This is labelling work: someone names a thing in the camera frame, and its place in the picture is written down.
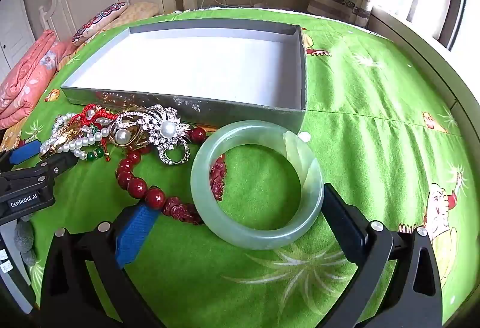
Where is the red string bracelet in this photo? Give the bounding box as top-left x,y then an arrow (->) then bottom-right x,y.
73,105 -> 119,126

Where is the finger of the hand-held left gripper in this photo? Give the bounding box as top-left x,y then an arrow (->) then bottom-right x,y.
37,153 -> 80,179
0,140 -> 41,173

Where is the white window sill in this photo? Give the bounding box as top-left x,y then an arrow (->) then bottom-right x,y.
369,7 -> 480,107

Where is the rhinestone pearl brooch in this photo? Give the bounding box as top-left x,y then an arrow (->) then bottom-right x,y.
110,105 -> 193,165

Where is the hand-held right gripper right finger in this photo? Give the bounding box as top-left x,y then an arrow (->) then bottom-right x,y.
319,182 -> 443,328

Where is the pink floral quilt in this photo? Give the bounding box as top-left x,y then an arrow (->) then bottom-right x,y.
0,30 -> 77,130

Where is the red bead bracelet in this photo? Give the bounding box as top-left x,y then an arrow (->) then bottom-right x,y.
115,126 -> 227,225

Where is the grey cardboard box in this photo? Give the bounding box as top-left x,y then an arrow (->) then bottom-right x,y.
61,18 -> 308,134

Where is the pale green jade bangle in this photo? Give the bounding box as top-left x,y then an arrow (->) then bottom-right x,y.
190,120 -> 324,251

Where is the white pearl necklace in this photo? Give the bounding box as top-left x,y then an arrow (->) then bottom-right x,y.
39,112 -> 111,161

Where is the gold pendant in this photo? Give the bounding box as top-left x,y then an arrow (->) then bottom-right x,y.
41,122 -> 81,160

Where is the yellow pillow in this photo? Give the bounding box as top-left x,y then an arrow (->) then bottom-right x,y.
101,2 -> 160,32

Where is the embroidered pillow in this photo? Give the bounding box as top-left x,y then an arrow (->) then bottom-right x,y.
72,2 -> 127,47

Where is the person's left hand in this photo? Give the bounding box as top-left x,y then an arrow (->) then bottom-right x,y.
14,220 -> 37,265

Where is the gold ring brooch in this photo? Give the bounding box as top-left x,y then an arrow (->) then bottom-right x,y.
118,108 -> 151,149

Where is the white wardrobe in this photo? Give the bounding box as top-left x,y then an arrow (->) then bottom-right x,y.
0,0 -> 34,70

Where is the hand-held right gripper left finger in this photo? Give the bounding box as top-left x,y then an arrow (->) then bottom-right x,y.
39,202 -> 166,328

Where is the green printed blanket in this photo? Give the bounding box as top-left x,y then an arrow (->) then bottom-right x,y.
0,7 -> 475,328

